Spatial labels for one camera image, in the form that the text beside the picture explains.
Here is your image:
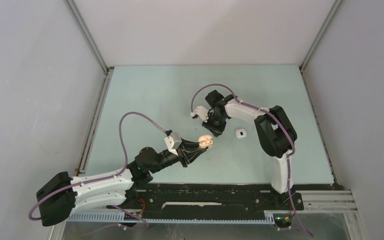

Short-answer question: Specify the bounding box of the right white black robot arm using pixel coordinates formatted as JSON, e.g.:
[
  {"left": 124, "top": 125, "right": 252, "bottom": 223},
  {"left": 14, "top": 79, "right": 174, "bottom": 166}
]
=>
[{"left": 190, "top": 90, "right": 298, "bottom": 209}]

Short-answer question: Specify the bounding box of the pink earbud charging case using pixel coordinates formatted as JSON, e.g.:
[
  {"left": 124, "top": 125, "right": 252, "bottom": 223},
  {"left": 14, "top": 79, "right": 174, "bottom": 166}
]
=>
[{"left": 198, "top": 134, "right": 214, "bottom": 149}]

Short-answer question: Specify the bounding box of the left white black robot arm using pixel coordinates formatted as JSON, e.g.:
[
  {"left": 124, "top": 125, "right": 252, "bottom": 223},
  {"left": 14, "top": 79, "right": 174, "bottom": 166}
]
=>
[{"left": 36, "top": 135, "right": 214, "bottom": 227}]

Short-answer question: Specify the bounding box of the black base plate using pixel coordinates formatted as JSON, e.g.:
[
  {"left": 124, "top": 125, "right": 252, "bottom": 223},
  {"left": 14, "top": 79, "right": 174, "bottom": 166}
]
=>
[{"left": 119, "top": 183, "right": 304, "bottom": 220}]

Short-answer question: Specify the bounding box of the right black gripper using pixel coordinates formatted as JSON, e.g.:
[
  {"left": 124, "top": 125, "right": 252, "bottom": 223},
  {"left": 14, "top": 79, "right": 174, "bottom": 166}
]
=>
[{"left": 202, "top": 112, "right": 227, "bottom": 137}]

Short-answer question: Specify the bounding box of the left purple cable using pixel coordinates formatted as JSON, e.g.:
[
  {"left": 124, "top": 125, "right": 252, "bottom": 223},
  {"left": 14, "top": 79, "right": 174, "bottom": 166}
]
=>
[{"left": 28, "top": 111, "right": 171, "bottom": 222}]

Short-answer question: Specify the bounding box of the white slotted cable duct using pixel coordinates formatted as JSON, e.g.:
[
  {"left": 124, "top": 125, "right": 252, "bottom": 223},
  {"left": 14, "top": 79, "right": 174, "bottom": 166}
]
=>
[{"left": 66, "top": 211, "right": 275, "bottom": 225}]

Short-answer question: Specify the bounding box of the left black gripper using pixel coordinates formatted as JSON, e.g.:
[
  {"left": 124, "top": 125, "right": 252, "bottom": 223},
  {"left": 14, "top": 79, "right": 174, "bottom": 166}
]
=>
[{"left": 149, "top": 137, "right": 206, "bottom": 174}]

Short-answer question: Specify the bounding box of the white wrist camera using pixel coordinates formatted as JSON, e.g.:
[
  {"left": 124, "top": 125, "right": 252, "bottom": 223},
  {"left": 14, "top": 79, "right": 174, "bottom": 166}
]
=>
[
  {"left": 190, "top": 105, "right": 209, "bottom": 123},
  {"left": 164, "top": 130, "right": 183, "bottom": 156}
]

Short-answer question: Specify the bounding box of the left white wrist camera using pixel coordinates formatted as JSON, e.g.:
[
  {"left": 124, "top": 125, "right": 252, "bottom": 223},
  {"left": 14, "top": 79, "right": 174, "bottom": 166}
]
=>
[{"left": 164, "top": 130, "right": 183, "bottom": 156}]

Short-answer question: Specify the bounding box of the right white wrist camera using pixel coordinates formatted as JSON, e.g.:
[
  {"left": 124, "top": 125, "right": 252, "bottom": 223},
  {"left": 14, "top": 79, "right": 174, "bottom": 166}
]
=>
[{"left": 190, "top": 105, "right": 209, "bottom": 123}]

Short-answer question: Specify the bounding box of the white earbud charging case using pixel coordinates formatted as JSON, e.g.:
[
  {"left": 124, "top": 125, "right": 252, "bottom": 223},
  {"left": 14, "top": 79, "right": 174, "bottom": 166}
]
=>
[{"left": 235, "top": 129, "right": 247, "bottom": 139}]

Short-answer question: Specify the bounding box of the aluminium frame rail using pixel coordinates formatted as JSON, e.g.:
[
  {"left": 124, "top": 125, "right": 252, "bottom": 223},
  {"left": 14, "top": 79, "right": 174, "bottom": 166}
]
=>
[{"left": 264, "top": 190, "right": 359, "bottom": 214}]

